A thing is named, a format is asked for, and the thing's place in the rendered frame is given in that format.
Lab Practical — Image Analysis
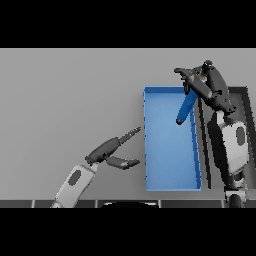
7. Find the blue bin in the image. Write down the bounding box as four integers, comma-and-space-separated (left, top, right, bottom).
142, 85, 203, 192

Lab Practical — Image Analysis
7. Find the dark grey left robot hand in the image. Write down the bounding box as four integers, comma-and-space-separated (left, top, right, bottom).
84, 126, 142, 171

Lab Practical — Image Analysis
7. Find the blue pipe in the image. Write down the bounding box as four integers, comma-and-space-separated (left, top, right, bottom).
175, 88, 200, 126

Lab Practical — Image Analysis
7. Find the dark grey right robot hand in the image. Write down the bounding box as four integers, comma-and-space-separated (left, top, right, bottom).
173, 59, 237, 115

